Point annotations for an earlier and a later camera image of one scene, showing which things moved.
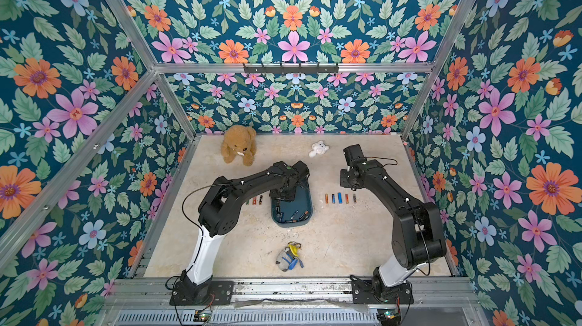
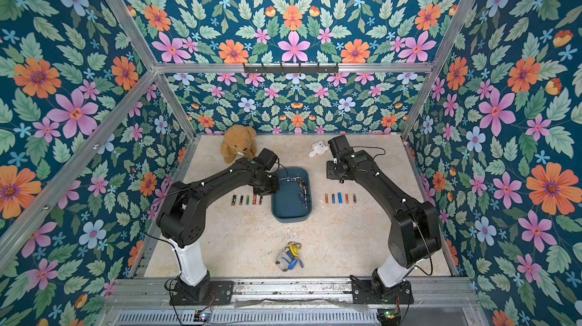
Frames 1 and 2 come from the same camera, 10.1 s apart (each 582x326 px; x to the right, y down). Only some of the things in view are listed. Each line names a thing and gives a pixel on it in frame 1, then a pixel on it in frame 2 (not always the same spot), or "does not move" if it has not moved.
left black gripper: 275,195 -> 273,191
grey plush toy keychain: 289,257 does not move
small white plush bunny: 318,148 does not move
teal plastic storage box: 295,213 does not move
